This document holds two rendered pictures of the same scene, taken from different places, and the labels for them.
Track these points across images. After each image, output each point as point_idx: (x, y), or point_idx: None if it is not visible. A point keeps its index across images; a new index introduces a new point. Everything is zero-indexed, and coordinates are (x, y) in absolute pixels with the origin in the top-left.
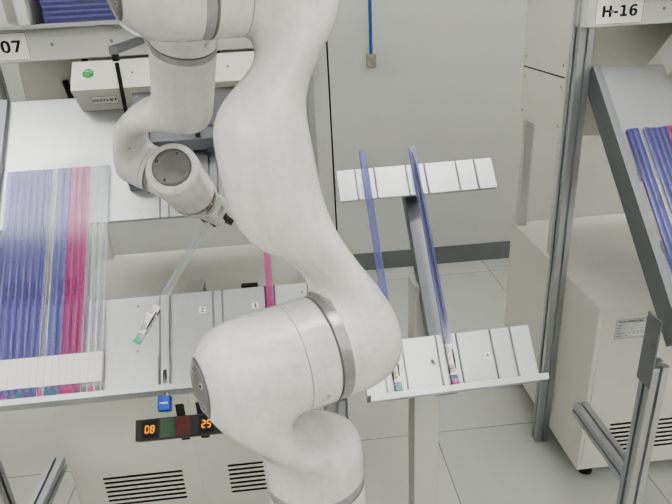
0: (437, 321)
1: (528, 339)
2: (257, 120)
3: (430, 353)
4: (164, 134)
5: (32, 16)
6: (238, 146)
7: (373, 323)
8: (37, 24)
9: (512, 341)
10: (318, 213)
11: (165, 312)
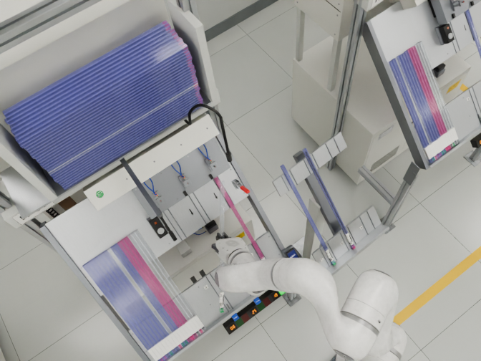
0: (333, 218)
1: (374, 211)
2: (384, 344)
3: (340, 241)
4: (167, 203)
5: (52, 189)
6: (377, 350)
7: (404, 344)
8: (61, 193)
9: (369, 216)
10: (393, 339)
11: (212, 281)
